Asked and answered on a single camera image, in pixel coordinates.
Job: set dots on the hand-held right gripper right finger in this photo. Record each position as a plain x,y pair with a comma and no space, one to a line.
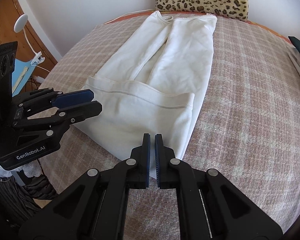
157,165

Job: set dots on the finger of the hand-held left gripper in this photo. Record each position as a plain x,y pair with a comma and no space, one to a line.
72,97
85,111

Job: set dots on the orange bed sheet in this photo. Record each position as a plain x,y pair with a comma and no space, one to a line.
267,28

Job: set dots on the wooden cabinet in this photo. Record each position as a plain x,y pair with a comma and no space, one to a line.
5,12

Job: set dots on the white lace cloth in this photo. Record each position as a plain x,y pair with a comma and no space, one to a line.
31,170

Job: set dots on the white clip lamp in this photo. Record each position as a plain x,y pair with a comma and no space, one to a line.
21,23

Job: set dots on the white camisole top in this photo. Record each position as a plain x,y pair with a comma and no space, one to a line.
165,75

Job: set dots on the plaid beige blanket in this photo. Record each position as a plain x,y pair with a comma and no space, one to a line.
240,120

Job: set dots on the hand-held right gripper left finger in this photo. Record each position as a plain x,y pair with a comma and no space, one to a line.
147,165

